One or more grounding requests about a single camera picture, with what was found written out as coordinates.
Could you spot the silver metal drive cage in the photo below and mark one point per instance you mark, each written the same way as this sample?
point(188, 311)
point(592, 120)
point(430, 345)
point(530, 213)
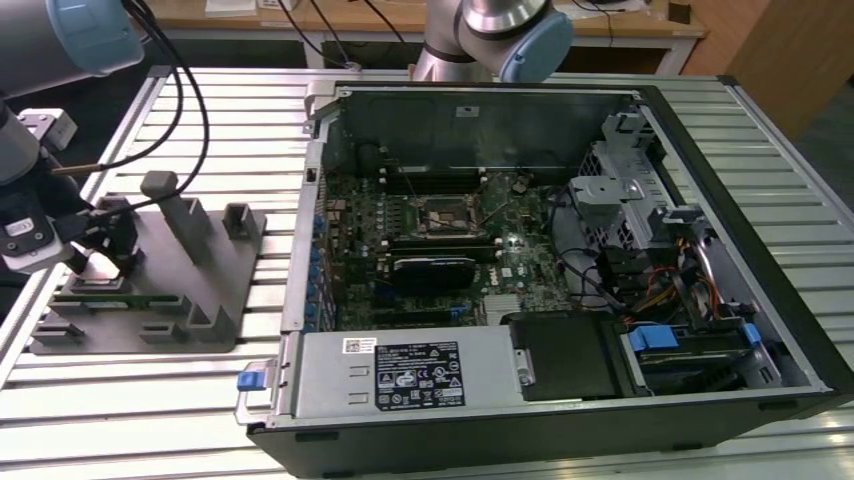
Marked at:
point(604, 195)

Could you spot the black PC case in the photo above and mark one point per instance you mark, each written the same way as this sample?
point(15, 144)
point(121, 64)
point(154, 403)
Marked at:
point(468, 450)

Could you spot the grey power supply unit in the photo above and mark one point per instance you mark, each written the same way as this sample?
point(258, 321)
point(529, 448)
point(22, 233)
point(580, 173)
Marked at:
point(321, 385)

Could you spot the hard disk in blue carrier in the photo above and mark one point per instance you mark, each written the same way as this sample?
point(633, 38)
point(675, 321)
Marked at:
point(655, 339)

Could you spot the black drive bay cover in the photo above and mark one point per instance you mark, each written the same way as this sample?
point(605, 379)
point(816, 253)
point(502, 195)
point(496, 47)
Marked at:
point(568, 357)

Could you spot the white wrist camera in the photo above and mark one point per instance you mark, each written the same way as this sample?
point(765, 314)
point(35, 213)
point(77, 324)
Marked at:
point(34, 260)

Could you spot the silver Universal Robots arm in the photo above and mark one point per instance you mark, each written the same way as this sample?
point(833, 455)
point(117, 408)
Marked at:
point(27, 60)

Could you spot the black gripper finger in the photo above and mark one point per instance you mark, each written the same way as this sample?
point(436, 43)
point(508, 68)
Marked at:
point(127, 265)
point(82, 262)

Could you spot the green motherboard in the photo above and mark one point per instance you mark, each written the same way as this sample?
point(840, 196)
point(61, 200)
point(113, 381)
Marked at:
point(534, 280)

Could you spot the small white camera box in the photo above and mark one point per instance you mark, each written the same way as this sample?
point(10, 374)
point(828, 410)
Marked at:
point(57, 125)

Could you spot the small silver heatsink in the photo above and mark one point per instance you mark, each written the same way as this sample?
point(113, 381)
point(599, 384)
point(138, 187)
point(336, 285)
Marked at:
point(502, 305)

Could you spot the black RAM slot bank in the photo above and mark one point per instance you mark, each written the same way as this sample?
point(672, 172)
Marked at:
point(441, 246)
point(434, 180)

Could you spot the silver CPU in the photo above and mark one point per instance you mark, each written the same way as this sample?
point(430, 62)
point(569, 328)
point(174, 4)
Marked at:
point(103, 270)

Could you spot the white labelled packet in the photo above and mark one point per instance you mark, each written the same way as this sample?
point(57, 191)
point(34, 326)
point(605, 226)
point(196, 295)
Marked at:
point(277, 4)

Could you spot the small black box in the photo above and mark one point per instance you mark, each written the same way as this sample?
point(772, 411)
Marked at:
point(680, 12)

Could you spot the wooden desk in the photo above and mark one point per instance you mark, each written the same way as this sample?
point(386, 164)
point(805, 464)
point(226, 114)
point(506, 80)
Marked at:
point(234, 21)

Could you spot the grey parts rack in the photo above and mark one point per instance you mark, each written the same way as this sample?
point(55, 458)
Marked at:
point(168, 285)

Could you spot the black graphics card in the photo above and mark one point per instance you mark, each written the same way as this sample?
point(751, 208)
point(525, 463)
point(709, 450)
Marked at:
point(434, 277)

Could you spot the wooden cabinet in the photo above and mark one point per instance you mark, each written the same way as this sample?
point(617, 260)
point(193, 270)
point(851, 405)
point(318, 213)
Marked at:
point(788, 60)

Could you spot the CPU socket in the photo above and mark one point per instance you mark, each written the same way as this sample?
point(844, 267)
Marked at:
point(444, 220)

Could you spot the blue case latch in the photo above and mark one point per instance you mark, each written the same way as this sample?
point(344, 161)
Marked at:
point(250, 381)

